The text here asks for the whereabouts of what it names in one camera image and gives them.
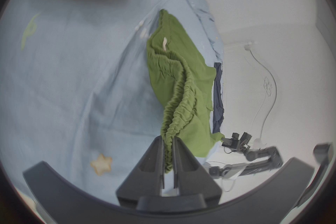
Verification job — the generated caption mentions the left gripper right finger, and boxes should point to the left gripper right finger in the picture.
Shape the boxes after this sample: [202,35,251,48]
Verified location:
[173,137,223,204]

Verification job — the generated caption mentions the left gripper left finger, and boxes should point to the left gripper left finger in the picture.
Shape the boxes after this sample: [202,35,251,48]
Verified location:
[117,135,165,208]

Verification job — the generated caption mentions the green shorts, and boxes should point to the green shorts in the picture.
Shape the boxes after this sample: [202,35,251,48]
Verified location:
[146,9,226,174]

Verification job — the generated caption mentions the dark blue garment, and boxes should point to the dark blue garment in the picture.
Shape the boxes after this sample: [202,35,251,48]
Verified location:
[212,62,225,135]

